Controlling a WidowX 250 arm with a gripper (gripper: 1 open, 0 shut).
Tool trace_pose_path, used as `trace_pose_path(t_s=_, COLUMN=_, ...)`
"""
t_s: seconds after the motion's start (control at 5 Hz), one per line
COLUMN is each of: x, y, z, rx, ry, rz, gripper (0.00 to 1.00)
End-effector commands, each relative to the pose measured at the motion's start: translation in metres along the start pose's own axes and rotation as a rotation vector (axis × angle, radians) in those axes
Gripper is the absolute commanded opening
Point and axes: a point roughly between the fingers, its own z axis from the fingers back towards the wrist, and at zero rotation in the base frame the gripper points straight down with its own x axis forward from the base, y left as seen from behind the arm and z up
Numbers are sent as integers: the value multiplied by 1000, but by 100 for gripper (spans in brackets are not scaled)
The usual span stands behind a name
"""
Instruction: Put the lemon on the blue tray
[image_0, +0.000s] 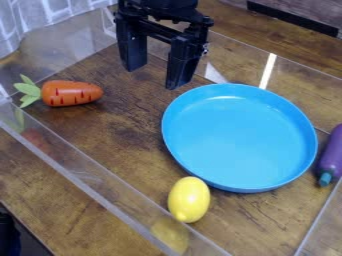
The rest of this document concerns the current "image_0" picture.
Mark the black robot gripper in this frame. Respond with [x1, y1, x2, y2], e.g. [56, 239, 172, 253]
[114, 0, 213, 90]

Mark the blue round tray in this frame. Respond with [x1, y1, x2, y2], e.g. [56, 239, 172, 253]
[161, 84, 318, 193]

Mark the yellow toy lemon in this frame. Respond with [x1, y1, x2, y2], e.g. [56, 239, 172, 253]
[167, 177, 211, 223]

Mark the orange toy carrot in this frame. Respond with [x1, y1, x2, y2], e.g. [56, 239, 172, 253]
[13, 75, 104, 108]

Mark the white patterned curtain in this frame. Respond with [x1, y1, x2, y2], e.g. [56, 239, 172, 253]
[0, 0, 117, 59]

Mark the purple toy eggplant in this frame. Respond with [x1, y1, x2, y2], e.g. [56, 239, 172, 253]
[318, 123, 342, 187]

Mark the clear acrylic enclosure wall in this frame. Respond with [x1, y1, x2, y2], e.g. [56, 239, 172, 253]
[0, 0, 342, 256]

